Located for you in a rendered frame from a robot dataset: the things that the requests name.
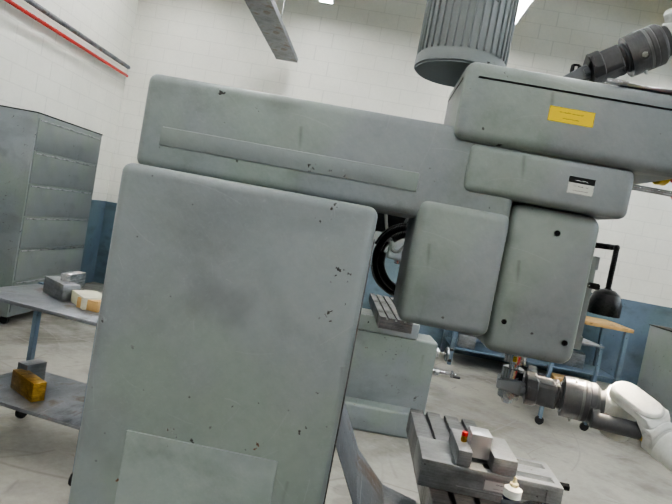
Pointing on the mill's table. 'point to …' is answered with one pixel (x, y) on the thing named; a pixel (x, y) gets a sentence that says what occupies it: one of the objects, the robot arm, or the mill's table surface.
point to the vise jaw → (502, 458)
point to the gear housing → (549, 182)
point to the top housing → (564, 119)
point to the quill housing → (541, 283)
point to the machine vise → (479, 472)
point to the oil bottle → (512, 491)
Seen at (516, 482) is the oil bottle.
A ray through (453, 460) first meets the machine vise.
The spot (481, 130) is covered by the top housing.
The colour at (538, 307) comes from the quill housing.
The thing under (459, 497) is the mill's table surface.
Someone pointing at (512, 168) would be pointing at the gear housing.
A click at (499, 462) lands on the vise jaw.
